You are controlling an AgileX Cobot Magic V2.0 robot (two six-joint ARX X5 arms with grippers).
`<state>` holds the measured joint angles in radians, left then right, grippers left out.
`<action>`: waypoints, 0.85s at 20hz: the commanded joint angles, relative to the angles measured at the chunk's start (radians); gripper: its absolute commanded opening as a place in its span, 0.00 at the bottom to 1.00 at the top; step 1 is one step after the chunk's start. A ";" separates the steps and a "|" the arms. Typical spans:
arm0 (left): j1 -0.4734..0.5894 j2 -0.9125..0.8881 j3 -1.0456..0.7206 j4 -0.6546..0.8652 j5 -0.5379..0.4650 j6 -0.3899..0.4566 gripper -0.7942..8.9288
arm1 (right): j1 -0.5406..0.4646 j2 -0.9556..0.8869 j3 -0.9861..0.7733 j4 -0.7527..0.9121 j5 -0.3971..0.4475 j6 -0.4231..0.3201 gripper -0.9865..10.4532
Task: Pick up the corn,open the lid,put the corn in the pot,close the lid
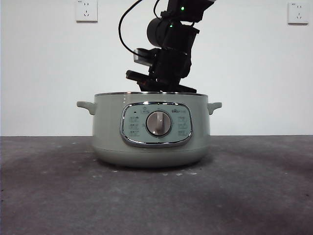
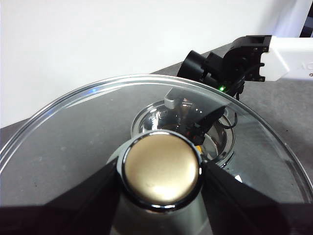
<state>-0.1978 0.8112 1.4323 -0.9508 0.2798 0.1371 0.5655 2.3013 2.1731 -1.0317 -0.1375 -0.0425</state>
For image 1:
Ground thin black cable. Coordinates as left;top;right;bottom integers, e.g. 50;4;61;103
118;0;172;57

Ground white wall socket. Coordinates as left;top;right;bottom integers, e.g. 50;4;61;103
75;0;99;24
287;2;310;26

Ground pale green electric pot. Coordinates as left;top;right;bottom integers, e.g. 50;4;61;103
76;91;223;168

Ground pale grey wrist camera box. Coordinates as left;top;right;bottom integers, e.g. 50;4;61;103
133;48;154;69

